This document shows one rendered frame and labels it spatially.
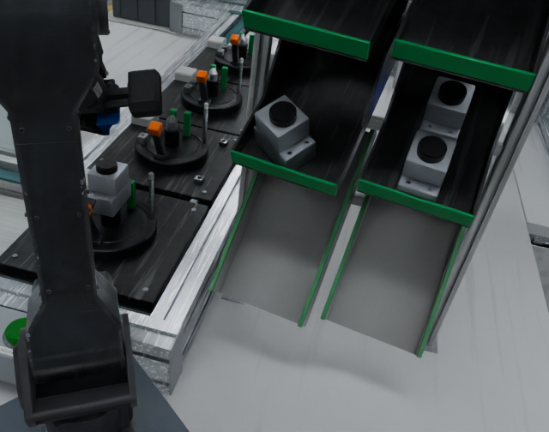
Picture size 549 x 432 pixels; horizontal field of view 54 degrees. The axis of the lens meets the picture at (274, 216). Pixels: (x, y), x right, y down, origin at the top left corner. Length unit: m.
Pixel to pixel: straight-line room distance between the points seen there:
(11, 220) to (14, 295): 0.22
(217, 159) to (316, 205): 0.37
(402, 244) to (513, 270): 0.46
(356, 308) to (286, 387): 0.17
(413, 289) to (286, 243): 0.18
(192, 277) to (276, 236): 0.15
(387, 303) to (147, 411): 0.35
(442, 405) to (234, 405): 0.31
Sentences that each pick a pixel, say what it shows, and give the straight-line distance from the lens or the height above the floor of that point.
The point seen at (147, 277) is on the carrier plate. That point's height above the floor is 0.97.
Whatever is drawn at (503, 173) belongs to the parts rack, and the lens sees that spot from 0.75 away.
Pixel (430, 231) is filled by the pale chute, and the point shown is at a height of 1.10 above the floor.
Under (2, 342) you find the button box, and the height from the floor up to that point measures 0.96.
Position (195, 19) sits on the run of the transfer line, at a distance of 1.97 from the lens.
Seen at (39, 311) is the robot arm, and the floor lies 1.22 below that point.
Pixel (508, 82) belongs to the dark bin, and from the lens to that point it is 0.56.
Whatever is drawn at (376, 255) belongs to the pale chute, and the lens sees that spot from 0.75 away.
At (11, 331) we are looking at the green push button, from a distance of 0.77.
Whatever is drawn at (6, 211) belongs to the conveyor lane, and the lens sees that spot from 1.05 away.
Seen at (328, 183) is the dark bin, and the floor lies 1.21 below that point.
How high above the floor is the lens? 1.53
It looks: 37 degrees down
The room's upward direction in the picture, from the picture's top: 9 degrees clockwise
